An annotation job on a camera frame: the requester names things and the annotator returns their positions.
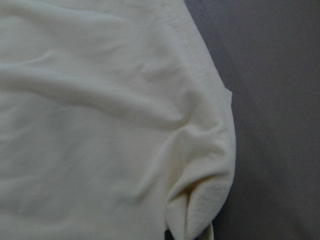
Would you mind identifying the brown paper table cover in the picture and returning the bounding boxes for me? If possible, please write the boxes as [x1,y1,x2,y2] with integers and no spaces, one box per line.
[186,0,320,240]

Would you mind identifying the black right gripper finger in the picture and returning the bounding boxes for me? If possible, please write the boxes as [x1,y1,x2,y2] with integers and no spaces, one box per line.
[164,229,172,240]

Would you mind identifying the cream long-sleeve graphic shirt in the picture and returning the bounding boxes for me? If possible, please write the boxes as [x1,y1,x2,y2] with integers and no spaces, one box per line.
[0,0,236,240]

